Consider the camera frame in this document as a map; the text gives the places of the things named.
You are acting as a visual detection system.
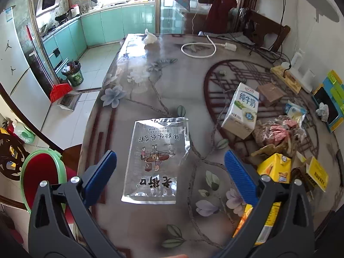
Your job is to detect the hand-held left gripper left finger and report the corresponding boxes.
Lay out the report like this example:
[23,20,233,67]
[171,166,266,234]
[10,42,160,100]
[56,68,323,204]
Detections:
[28,150,127,258]

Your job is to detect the yellow flat board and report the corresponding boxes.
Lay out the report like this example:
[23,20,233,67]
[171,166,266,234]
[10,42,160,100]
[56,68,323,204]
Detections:
[270,65,303,94]

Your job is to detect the black wok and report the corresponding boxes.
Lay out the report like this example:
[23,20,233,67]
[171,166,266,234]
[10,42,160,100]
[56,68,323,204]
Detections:
[54,8,74,23]

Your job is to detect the red broom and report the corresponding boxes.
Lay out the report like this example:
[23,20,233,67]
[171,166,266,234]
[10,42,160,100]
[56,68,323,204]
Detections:
[26,25,73,103]

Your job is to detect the dark wooden chair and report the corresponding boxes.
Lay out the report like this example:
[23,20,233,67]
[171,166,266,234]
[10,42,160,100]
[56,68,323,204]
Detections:
[243,10,291,53]

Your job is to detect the green trash bin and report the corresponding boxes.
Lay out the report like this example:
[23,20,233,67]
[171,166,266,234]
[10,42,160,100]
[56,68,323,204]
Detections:
[61,60,84,87]

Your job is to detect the green basin with red liner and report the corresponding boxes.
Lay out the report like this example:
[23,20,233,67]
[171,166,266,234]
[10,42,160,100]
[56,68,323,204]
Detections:
[20,150,68,215]

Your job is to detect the white refrigerator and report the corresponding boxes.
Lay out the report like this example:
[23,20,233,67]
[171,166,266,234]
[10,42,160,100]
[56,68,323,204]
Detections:
[0,7,51,132]

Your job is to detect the blue white snack packet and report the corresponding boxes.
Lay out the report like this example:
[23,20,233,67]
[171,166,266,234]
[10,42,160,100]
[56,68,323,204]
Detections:
[285,101,307,124]

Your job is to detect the black cable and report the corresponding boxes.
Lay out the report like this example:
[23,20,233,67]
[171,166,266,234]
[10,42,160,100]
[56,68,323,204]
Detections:
[236,0,292,65]

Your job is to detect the white crumpled tissue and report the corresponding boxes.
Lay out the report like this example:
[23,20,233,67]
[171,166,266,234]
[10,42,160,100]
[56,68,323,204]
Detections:
[142,29,158,44]

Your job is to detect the brown cardboard box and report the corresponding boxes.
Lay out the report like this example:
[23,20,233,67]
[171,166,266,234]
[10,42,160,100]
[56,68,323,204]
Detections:
[255,83,287,107]

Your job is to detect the yellow drink carton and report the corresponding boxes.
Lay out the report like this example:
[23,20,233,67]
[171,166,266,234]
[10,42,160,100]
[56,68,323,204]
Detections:
[232,201,281,245]
[256,153,292,184]

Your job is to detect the grey dustpan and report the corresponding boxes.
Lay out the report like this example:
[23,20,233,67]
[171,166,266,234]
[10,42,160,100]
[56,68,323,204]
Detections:
[58,91,82,111]

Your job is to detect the green white detergent bottle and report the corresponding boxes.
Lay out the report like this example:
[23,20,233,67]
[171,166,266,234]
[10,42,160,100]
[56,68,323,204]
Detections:
[12,120,35,143]

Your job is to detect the small yellow box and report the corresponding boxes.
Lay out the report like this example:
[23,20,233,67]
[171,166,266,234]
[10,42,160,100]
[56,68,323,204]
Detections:
[305,156,329,192]

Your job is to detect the brown paper wrapper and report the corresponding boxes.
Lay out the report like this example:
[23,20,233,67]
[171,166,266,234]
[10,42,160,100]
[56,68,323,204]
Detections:
[251,115,309,158]

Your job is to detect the clear printed plastic bag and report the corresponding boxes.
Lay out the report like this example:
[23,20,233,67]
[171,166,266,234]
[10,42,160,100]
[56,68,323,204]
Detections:
[121,117,192,205]

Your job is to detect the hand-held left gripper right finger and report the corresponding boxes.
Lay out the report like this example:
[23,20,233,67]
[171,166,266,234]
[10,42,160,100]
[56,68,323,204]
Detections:
[215,150,315,258]

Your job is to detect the turquoise kitchen cabinets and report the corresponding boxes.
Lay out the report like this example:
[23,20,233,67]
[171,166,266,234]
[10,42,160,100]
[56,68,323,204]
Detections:
[41,3,156,70]

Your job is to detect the dark red hanging garment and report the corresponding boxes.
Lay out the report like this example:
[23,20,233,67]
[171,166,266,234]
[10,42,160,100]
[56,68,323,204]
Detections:
[206,0,238,34]

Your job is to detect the white green milk carton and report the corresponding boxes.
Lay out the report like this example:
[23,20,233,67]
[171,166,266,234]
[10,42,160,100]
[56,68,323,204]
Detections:
[221,82,260,140]

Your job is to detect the carved ornate wooden chair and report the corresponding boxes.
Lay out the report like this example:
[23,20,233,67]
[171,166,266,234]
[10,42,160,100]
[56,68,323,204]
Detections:
[0,132,31,180]

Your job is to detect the crumpled white paper ball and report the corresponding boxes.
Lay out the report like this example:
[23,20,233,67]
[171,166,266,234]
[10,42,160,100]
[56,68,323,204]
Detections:
[316,103,330,121]

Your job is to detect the white charger with cable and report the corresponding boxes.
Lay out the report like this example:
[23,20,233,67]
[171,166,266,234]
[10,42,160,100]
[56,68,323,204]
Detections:
[181,34,237,59]

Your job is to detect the white power strip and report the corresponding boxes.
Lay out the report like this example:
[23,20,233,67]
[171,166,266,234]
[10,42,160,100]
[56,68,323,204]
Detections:
[281,62,315,93]

